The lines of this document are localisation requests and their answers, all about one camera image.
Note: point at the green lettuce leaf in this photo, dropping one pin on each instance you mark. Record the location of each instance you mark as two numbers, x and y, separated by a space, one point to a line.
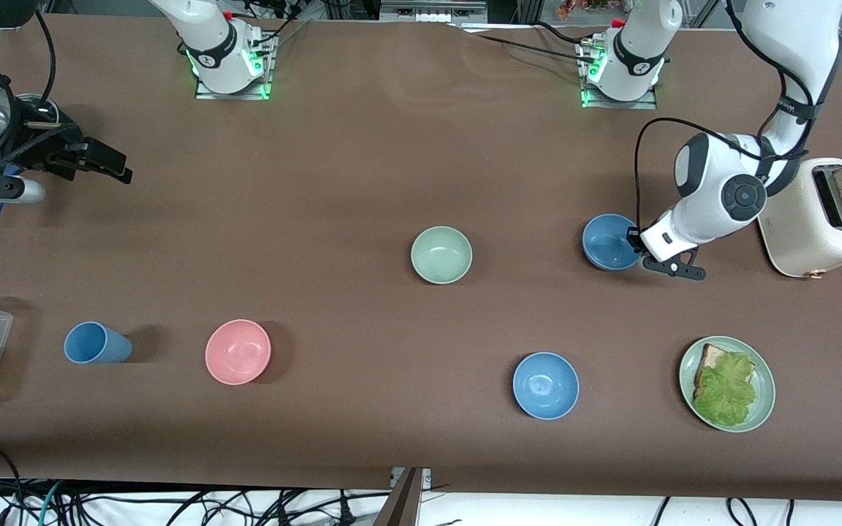
726 394

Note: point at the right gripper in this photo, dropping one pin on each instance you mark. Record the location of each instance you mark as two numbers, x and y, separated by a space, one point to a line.
39 144

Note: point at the light green plate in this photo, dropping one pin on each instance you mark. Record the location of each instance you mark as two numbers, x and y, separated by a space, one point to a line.
764 398

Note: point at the toast slice under lettuce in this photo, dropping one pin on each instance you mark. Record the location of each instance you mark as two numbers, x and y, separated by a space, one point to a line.
712 358

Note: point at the blue bowl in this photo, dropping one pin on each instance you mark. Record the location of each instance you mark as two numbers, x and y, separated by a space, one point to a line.
609 242
545 385

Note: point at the blue cup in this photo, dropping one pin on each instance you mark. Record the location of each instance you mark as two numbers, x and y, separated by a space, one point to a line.
96 343

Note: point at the pink bowl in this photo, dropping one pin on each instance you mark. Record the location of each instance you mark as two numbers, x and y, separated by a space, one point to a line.
238 352

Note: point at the light green bowl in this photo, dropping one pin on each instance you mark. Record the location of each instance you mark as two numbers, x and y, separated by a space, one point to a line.
441 254

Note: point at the grey support beam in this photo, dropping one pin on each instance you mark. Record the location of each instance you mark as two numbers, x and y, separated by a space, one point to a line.
399 504

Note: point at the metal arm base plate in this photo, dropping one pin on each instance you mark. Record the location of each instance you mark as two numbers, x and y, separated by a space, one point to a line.
640 104
234 93

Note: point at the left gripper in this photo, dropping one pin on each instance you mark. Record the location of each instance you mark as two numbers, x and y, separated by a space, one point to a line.
634 239

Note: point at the cream white toaster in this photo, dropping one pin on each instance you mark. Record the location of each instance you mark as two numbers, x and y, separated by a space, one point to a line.
805 234

